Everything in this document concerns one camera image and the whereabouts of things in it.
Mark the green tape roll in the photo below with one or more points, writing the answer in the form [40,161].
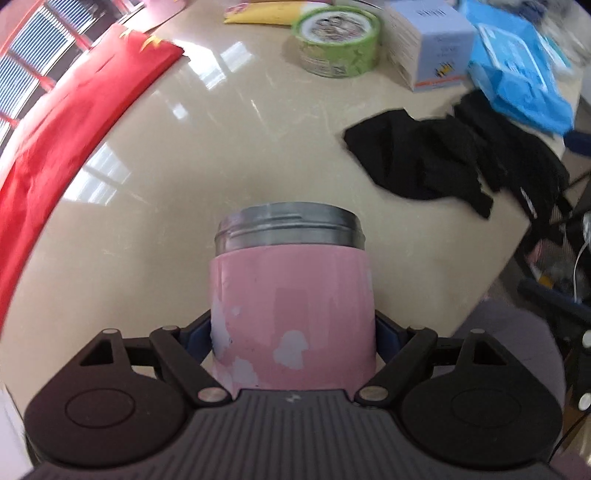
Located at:
[338,41]

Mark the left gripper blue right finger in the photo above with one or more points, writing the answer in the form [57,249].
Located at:
[390,337]

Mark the pink steel cup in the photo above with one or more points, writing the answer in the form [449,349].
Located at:
[292,300]

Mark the yellow tube package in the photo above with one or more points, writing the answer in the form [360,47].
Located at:
[276,13]

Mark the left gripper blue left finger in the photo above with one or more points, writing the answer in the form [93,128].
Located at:
[196,337]

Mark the blue wet wipes pack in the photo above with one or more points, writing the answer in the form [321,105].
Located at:
[509,64]

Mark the white small carton box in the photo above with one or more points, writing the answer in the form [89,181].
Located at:
[430,42]

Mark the red flag cloth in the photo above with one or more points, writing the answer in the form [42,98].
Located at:
[62,129]

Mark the black cloth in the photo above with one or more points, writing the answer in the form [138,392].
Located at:
[469,155]

